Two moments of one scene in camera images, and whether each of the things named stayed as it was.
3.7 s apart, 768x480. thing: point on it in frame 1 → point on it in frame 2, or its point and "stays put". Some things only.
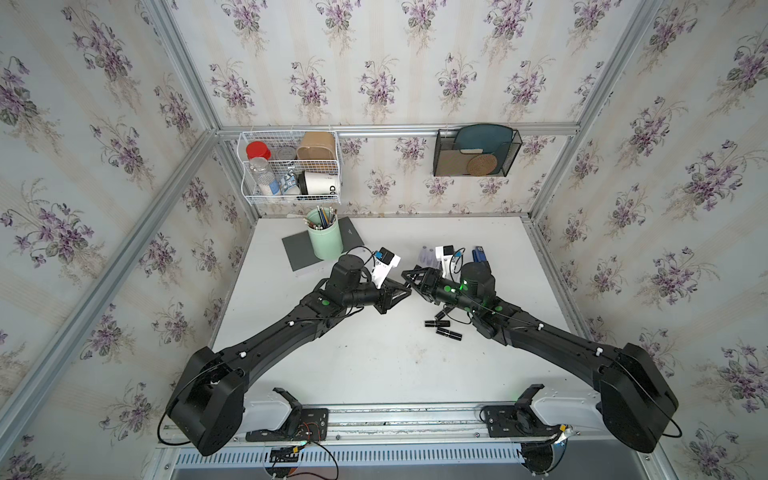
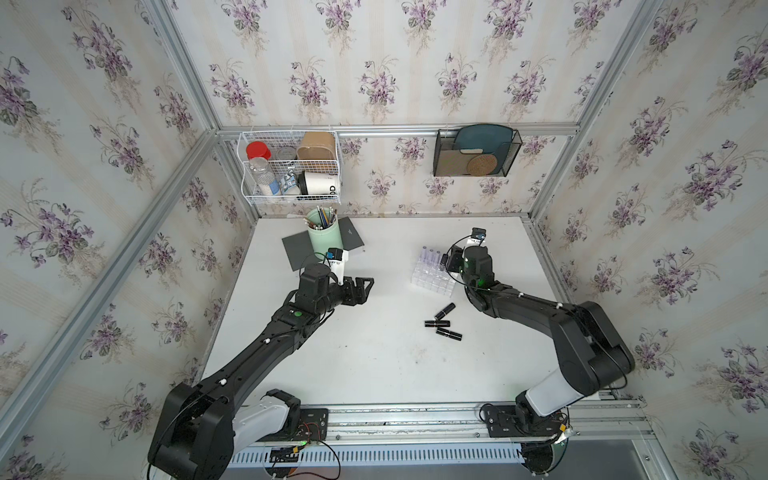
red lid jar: x=258 y=149 stays put
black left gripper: x=388 y=296 → x=350 y=289
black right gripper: x=429 y=284 → x=453 y=256
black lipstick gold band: x=449 y=333 stays put
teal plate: x=490 y=138 stays put
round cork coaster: x=481 y=164 stays put
